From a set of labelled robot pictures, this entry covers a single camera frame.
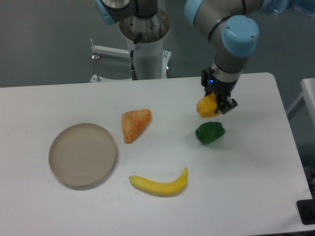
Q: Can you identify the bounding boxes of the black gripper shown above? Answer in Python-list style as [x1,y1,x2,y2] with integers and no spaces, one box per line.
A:
[201,66,243,115]

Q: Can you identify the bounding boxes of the yellow bell pepper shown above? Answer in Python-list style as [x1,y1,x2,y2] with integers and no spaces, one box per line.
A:
[196,93,219,118]

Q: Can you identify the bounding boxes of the green bell pepper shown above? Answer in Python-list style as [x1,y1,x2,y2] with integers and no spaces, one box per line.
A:
[195,121,225,145]

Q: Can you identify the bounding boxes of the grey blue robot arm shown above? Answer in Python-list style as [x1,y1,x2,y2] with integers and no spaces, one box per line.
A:
[95,0,263,114]

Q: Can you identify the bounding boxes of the white side table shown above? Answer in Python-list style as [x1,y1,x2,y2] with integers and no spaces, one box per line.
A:
[285,78,315,124]

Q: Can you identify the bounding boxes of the orange triangular bread piece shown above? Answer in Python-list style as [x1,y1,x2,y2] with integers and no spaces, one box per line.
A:
[121,109,152,144]

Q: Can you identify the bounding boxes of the yellow banana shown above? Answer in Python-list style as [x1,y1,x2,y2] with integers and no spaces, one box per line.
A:
[129,167,188,196]

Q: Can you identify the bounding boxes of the blue plastic bags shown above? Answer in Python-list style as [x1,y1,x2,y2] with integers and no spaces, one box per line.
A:
[260,0,315,17]

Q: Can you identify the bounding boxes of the black device at table edge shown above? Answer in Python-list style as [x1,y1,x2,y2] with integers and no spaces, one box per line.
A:
[296,199,315,225]

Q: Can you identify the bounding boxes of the beige round plate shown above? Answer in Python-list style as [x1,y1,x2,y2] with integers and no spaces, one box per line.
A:
[48,123,117,190]

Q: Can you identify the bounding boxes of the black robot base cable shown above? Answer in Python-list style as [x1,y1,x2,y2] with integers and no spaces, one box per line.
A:
[129,32,143,81]

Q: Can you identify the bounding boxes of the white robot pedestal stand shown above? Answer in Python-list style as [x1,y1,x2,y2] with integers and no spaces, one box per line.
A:
[90,8,171,80]

